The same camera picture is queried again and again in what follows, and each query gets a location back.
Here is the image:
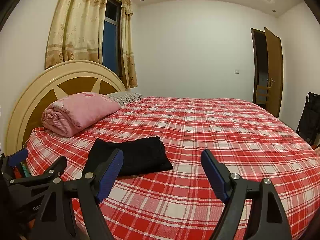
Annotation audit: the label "black pants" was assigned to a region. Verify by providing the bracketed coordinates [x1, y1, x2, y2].
[82, 136, 173, 178]

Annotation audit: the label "pink folded quilt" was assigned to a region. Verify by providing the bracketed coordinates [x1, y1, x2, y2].
[41, 92, 120, 138]

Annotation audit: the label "red plaid bed sheet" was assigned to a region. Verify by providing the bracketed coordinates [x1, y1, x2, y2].
[27, 97, 319, 239]

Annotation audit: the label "cream wooden headboard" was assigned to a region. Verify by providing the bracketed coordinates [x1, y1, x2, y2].
[4, 60, 125, 155]

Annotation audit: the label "black folded stroller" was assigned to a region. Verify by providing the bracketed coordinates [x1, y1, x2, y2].
[296, 92, 320, 145]

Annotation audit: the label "wooden chair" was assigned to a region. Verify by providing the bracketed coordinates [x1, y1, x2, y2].
[255, 85, 271, 109]

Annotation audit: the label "striped grey pillow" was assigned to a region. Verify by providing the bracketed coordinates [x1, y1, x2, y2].
[106, 92, 144, 106]

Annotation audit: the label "beige patterned left curtain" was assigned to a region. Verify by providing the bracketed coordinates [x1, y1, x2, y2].
[45, 0, 107, 69]

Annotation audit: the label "beige patterned curtain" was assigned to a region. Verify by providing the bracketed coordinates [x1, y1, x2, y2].
[45, 0, 107, 69]
[120, 0, 138, 90]

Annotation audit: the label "beige patterned right curtain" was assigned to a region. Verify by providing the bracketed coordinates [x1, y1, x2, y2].
[120, 0, 138, 90]

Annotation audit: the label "window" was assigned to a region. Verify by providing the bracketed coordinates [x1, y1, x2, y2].
[103, 0, 122, 77]

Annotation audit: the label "brown wooden door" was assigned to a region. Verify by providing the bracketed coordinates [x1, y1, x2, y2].
[264, 27, 283, 118]

